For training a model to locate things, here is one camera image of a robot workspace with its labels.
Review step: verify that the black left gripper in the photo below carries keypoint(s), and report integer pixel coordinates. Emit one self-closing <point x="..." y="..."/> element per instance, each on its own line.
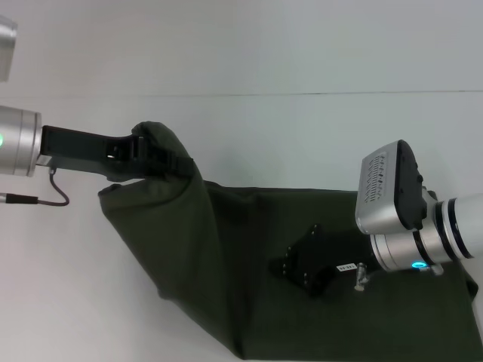
<point x="83" y="152"/>

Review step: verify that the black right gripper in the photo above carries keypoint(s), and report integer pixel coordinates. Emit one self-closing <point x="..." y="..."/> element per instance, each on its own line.
<point x="309" y="264"/>

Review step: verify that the dark green FREE t-shirt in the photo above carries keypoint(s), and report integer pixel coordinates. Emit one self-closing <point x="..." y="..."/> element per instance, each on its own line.
<point x="264" y="264"/>

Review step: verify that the silver black wrist camera box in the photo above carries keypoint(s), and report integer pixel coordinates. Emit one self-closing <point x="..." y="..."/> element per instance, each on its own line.
<point x="392" y="188"/>

